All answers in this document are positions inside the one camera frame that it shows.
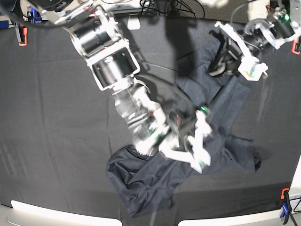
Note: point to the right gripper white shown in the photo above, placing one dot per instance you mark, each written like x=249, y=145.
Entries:
x=184, y=145

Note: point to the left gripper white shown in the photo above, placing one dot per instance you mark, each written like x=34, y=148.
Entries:
x=231, y=52

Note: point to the black t-shirt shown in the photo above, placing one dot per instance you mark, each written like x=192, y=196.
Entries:
x=146, y=184

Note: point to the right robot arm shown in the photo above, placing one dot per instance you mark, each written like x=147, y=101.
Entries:
x=97, y=38

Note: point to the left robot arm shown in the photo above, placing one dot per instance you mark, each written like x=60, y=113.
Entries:
x=282, y=25

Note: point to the orange clamp top right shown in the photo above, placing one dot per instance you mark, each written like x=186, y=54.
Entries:
x=296, y=47

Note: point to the white tab on table edge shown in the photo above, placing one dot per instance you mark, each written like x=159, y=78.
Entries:
x=133, y=22

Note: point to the black table cover cloth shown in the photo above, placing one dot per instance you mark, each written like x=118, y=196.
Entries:
x=58, y=131

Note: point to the orange blue clamp bottom right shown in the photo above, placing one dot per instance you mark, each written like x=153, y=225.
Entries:
x=286, y=207

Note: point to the blue clamp top left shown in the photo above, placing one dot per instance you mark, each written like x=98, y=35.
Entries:
x=33, y=15

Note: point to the orange clamp top left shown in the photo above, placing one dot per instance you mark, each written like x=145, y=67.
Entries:
x=21, y=33

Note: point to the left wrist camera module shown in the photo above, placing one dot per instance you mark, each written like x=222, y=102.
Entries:
x=251, y=70

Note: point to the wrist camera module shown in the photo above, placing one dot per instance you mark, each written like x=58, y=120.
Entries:
x=251, y=70
x=199, y=164

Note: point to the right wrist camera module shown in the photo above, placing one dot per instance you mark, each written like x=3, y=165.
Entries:
x=199, y=164

